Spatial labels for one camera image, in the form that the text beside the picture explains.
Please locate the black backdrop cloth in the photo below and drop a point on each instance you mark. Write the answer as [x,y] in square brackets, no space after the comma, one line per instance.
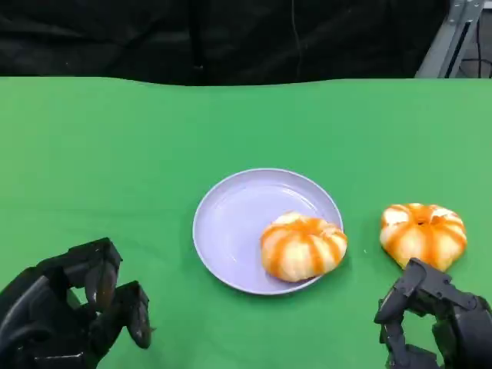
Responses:
[115,38]

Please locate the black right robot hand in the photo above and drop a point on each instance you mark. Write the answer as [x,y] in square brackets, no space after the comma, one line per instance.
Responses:
[469,330]

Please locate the orange and white bread roll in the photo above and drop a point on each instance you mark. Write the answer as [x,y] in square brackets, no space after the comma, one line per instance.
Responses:
[303,250]
[423,238]

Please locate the green table cloth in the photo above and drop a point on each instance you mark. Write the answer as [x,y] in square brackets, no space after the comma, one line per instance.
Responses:
[115,134]

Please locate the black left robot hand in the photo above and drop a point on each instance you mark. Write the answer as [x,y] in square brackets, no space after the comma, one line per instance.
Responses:
[38,326]

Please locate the aluminium frame profile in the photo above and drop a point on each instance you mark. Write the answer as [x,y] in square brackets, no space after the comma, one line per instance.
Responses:
[442,42]

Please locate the lilac plate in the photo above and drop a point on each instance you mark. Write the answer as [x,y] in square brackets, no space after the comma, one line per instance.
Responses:
[230,223]

